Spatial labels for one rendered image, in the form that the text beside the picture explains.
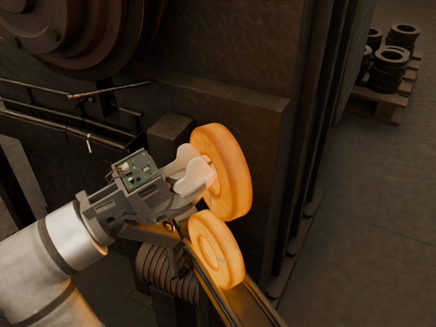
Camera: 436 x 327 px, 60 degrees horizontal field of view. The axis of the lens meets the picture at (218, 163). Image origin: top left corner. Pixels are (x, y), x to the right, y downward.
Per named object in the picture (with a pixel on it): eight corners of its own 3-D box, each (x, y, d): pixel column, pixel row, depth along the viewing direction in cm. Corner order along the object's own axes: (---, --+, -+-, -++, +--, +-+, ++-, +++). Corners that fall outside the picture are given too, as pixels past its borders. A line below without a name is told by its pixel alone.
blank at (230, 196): (203, 106, 62) (184, 111, 60) (255, 150, 50) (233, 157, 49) (208, 182, 70) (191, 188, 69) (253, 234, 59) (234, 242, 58)
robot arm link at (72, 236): (87, 281, 53) (73, 232, 60) (119, 262, 54) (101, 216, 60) (52, 250, 47) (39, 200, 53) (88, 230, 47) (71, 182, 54)
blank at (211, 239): (216, 269, 82) (202, 277, 80) (193, 204, 79) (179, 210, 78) (255, 292, 68) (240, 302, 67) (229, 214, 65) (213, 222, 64)
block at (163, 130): (176, 178, 109) (169, 107, 93) (200, 187, 106) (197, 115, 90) (155, 203, 102) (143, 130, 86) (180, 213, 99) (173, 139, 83)
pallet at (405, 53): (220, 79, 268) (220, 16, 240) (265, 38, 322) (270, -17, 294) (398, 126, 225) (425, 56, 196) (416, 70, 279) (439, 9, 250)
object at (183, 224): (213, 243, 85) (210, 207, 79) (215, 245, 85) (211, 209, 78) (183, 257, 83) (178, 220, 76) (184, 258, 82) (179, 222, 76)
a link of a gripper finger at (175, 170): (216, 135, 55) (160, 167, 53) (225, 161, 59) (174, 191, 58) (206, 124, 57) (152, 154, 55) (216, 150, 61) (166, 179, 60)
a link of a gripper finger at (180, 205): (209, 189, 54) (156, 222, 53) (212, 196, 55) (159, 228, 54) (195, 170, 57) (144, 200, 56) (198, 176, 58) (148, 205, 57)
